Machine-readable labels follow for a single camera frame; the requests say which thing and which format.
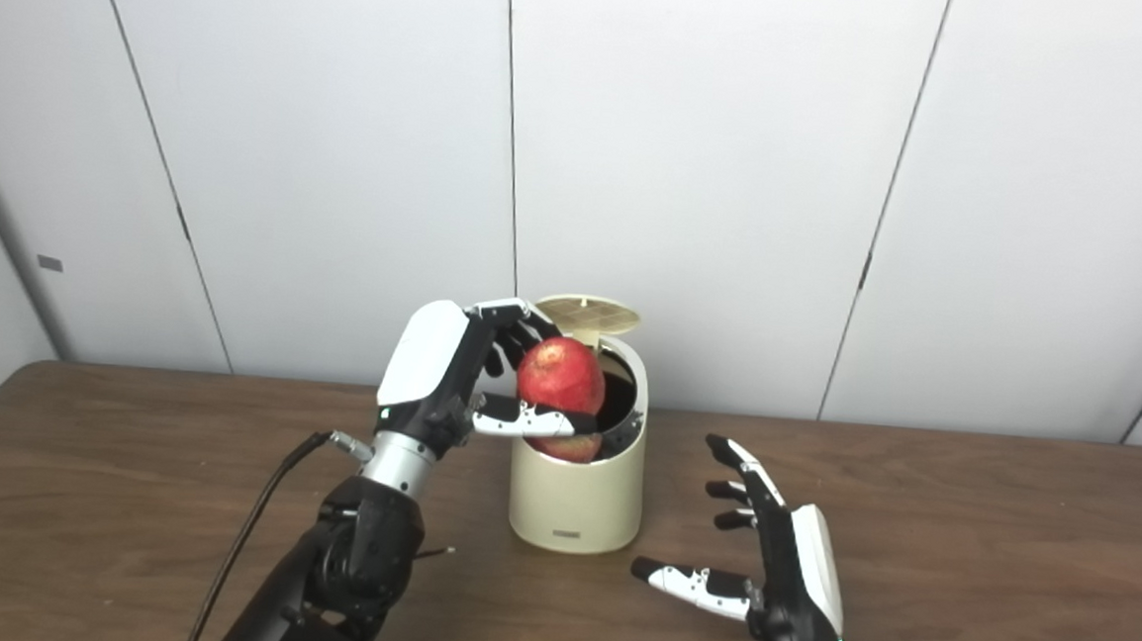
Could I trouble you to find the red apple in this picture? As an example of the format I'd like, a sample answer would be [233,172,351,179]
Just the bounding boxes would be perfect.
[512,334,611,465]

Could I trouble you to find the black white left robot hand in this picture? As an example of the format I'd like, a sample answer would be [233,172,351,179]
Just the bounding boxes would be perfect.
[372,290,608,467]

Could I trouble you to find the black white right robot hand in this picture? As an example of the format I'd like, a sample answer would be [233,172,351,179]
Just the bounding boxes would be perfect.
[626,429,857,641]

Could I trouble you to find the cream round bin lid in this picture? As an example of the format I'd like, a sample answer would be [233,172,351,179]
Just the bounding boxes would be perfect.
[533,293,642,350]

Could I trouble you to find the cream-colored round bin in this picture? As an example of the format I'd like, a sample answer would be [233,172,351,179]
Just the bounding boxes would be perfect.
[506,327,653,559]

